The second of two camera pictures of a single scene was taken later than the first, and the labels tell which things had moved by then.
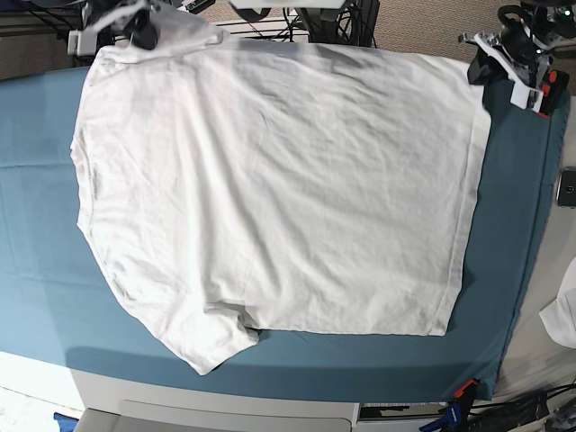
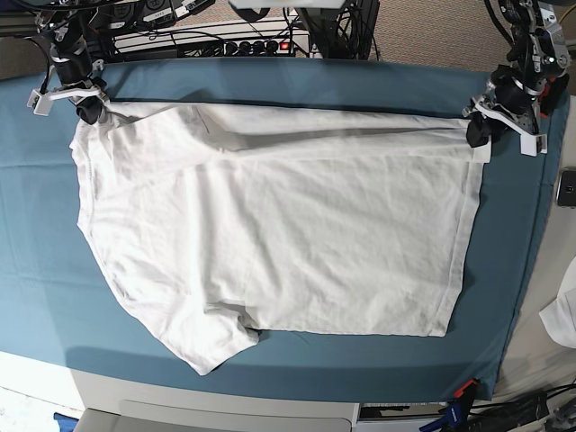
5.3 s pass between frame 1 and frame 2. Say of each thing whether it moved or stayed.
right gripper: moved
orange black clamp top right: stayed
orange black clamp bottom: stayed
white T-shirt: moved
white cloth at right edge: stayed
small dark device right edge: stayed
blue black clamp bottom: stayed
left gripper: moved
